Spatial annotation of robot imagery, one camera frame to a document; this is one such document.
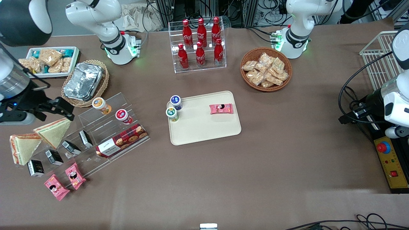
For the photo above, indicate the clear acrylic bottle rack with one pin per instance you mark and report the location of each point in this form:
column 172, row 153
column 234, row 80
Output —
column 207, row 68

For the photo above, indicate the white rectangular tray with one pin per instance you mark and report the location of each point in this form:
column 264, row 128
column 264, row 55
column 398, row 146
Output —
column 75, row 59

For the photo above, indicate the round brown wicker basket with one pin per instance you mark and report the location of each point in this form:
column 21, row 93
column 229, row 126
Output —
column 268, row 89

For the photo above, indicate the red cola bottle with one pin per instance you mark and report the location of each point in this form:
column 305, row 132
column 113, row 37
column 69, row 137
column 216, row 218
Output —
column 219, row 53
column 216, row 29
column 187, row 33
column 200, row 56
column 201, row 31
column 182, row 58

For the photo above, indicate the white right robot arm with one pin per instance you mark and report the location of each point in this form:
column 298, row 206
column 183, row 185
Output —
column 92, row 14

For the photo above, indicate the triangular sandwich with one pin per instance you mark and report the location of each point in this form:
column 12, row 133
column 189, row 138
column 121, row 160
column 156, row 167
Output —
column 54, row 132
column 27, row 148

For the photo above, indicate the orange lid snack cup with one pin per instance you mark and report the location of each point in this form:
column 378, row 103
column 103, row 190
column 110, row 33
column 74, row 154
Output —
column 99, row 103

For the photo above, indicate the silver foil container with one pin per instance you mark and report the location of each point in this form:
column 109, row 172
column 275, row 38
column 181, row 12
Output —
column 83, row 81

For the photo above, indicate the oval tan wicker basket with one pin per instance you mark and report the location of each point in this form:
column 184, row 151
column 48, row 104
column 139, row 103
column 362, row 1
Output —
column 80, row 103

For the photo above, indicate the small black box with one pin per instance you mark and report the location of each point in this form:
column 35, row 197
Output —
column 85, row 139
column 71, row 147
column 54, row 157
column 35, row 167

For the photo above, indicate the clear acrylic stepped shelf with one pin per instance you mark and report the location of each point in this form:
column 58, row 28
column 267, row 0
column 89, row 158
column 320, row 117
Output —
column 105, row 126

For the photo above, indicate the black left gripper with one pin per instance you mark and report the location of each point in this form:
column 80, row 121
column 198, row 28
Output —
column 371, row 101

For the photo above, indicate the beige plastic tray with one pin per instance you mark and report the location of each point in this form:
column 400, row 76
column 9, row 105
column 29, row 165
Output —
column 204, row 127

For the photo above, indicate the pink snack packet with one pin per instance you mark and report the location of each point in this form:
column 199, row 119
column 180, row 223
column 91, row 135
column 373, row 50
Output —
column 75, row 176
column 221, row 109
column 56, row 187

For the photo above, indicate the green lid snack cup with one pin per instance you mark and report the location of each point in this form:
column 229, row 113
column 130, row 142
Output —
column 172, row 112

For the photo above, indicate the crumpled beige bag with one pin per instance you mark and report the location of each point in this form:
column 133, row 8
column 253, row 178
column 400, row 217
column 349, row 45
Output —
column 137, row 17

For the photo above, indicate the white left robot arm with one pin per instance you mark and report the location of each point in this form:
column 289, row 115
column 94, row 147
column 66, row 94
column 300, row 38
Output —
column 298, row 32

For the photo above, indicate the aluminium frame profile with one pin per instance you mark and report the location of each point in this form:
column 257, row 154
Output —
column 250, row 12

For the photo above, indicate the small white device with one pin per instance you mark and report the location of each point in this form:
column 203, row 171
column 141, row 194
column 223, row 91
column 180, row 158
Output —
column 208, row 226

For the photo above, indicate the small teal snack packet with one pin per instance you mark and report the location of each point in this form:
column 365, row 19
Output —
column 46, row 69
column 68, row 52
column 35, row 53

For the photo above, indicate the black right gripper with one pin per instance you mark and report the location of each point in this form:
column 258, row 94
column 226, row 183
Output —
column 29, row 97

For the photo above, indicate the yellow black control box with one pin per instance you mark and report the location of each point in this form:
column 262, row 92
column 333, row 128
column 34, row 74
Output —
column 391, row 163

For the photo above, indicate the clear pack beige snack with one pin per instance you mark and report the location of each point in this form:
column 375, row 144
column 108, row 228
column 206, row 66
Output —
column 261, row 67
column 278, row 64
column 266, row 84
column 30, row 65
column 282, row 76
column 266, row 58
column 56, row 67
column 66, row 64
column 273, row 80
column 50, row 56
column 249, row 65
column 255, row 77

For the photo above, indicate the blue lid snack cup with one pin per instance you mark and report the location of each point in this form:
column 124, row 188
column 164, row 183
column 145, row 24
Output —
column 175, row 100

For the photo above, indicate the red lid snack cup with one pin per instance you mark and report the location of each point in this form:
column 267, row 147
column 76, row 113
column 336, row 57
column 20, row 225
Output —
column 121, row 114

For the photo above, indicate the red plaid cookie box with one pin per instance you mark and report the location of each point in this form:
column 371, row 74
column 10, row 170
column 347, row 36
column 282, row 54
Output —
column 124, row 140

